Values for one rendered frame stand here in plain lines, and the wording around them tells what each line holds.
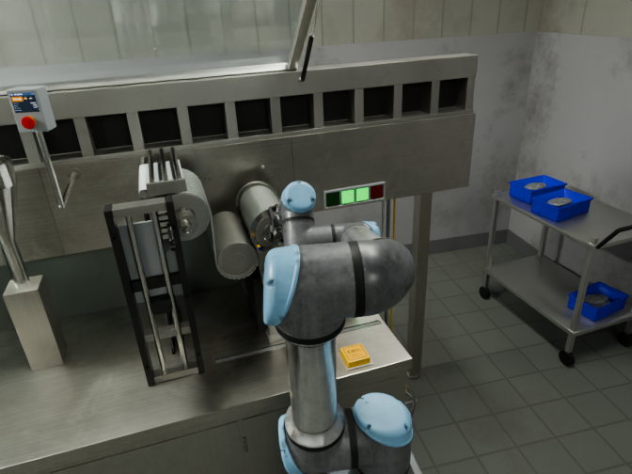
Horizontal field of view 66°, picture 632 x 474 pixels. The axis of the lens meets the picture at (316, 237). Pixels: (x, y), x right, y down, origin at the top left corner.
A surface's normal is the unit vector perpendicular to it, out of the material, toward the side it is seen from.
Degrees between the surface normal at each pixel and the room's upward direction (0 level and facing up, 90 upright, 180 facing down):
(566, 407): 0
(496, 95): 90
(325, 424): 99
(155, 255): 90
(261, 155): 90
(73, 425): 0
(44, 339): 90
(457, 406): 0
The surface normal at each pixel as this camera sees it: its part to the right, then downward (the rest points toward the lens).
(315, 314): 0.15, 0.61
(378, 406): 0.08, -0.90
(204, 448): 0.31, 0.40
